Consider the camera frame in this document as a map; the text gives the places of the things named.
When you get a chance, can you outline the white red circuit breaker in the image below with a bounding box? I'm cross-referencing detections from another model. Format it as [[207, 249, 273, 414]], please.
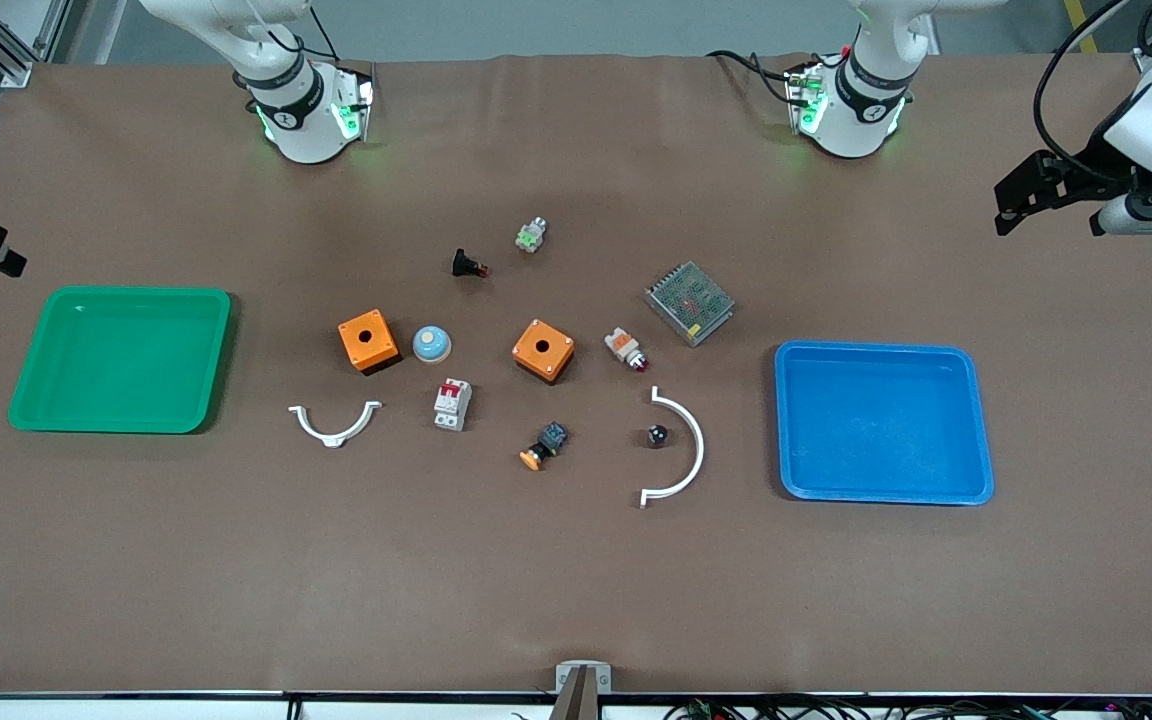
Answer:
[[433, 378, 473, 432]]

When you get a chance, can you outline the green plastic tray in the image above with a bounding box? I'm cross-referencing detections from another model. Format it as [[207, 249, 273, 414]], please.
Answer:
[[8, 286, 233, 435]]

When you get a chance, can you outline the blue plastic tray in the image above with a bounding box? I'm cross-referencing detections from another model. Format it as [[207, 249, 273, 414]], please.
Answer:
[[774, 340, 996, 507]]

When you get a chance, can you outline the metal mesh power supply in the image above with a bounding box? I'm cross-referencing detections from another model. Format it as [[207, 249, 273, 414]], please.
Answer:
[[644, 261, 736, 348]]

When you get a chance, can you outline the orange push button box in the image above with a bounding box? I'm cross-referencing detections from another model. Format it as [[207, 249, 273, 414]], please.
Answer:
[[512, 319, 577, 385], [338, 309, 402, 375]]

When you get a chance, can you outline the orange mushroom push button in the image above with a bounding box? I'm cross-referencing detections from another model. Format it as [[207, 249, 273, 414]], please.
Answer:
[[519, 421, 569, 472]]

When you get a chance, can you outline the brown table mat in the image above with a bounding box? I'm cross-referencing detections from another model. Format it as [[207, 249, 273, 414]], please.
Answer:
[[0, 54, 1152, 697]]

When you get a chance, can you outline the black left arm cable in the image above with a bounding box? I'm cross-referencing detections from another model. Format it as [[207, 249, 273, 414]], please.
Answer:
[[1032, 0, 1152, 183]]

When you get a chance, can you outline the black base power cable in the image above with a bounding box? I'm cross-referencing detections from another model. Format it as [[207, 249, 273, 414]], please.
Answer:
[[705, 49, 799, 105]]

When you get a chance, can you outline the small white curved bracket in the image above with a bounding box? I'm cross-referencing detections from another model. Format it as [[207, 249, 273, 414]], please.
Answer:
[[288, 400, 384, 449]]

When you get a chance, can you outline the large white curved bracket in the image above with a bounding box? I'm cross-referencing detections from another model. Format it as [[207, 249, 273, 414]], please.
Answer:
[[639, 386, 707, 510]]

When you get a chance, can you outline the red indicator light switch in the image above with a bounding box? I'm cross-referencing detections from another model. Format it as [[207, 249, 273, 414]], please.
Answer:
[[604, 326, 651, 374]]

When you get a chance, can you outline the bundle of black cables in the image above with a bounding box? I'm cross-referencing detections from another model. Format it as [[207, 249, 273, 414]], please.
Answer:
[[661, 694, 1152, 720]]

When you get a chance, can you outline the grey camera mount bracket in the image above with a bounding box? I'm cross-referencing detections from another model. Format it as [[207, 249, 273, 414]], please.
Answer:
[[548, 660, 615, 720]]

